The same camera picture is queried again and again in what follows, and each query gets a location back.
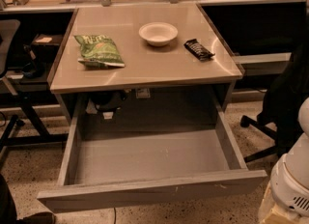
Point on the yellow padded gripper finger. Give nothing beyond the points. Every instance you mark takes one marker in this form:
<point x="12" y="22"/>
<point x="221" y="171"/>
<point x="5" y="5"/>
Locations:
<point x="271" y="213"/>

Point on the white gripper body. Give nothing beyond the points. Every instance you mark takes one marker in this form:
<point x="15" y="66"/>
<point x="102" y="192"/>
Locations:
<point x="287" y="191"/>

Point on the grey top drawer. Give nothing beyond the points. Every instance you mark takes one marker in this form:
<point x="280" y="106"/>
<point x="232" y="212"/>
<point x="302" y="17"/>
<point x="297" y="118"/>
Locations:
<point x="143" y="158"/>

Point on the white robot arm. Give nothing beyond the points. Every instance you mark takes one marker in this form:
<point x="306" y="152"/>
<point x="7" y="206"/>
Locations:
<point x="301" y="146"/>

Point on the grey drawer cabinet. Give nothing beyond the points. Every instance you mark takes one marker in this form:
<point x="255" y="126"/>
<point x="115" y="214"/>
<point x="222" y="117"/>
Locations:
<point x="145" y="66"/>

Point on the black office chair right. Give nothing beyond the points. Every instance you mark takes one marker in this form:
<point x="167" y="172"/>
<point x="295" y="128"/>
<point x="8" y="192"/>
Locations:
<point x="281" y="103"/>

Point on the black snack bar wrapper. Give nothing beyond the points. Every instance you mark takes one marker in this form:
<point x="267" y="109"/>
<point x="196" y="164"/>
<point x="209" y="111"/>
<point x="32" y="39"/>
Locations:
<point x="197" y="50"/>

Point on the white bowl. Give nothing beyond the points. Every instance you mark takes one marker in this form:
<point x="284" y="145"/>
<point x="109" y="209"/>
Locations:
<point x="158" y="33"/>

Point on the green chip bag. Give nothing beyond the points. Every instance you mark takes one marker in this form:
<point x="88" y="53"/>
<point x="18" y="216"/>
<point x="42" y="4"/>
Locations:
<point x="98" y="51"/>

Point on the grey office chair left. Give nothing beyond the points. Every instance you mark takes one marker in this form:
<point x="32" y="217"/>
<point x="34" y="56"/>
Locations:
<point x="8" y="29"/>

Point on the black box under bench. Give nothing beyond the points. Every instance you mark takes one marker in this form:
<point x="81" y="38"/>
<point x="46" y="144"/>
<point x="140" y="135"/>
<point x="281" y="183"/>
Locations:
<point x="46" y="46"/>

